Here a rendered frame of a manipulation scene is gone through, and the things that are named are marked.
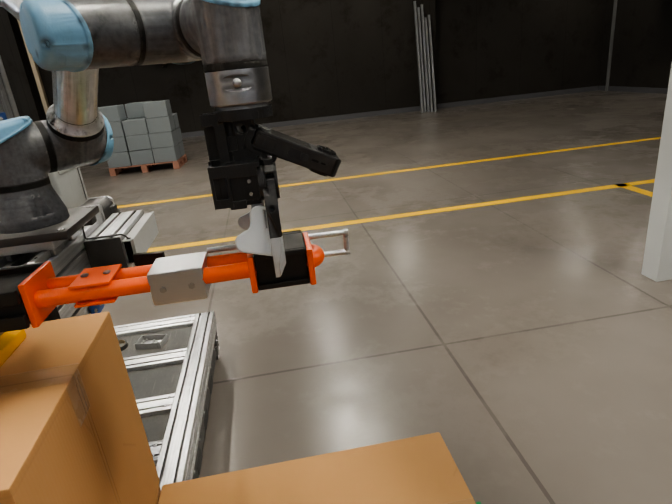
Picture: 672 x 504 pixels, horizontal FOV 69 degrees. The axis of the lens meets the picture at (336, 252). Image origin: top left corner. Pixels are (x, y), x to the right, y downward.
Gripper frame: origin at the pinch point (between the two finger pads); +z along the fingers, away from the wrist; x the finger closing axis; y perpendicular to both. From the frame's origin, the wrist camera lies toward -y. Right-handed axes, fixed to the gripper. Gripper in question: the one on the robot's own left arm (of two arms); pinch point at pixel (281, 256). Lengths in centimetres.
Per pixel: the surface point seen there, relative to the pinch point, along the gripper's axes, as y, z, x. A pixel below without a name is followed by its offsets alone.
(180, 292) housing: 13.5, 1.6, 3.5
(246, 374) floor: 26, 107, -135
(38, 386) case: 35.1, 13.0, 1.8
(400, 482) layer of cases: -16, 53, -8
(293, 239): -1.9, -2.2, 0.0
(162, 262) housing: 15.8, -1.4, -0.4
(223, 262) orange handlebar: 7.9, -0.1, -0.6
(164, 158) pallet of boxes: 170, 88, -744
